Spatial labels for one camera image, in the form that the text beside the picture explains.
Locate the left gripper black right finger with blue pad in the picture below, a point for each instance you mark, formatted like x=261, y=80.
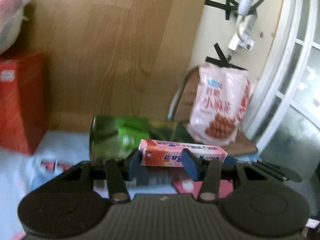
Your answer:
x=208, y=171

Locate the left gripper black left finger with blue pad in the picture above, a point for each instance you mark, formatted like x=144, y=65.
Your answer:
x=118, y=172

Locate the pink wafer biscuit box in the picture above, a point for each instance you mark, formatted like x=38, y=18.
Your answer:
x=168, y=154

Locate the green snack packet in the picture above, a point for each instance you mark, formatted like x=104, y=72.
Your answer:
x=131, y=131

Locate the green transparent storage bin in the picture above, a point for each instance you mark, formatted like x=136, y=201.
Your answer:
x=104, y=142

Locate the brown cushioned chair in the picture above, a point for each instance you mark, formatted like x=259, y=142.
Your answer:
x=181, y=106

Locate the pink twisted dough snack bag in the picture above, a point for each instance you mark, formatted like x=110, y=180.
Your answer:
x=220, y=105

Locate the white framed window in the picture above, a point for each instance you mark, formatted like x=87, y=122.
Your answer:
x=283, y=115

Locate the red cardboard box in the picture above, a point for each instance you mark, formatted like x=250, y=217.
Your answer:
x=23, y=115

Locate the pink white plastic bag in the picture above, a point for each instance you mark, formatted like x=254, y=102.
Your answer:
x=12, y=16

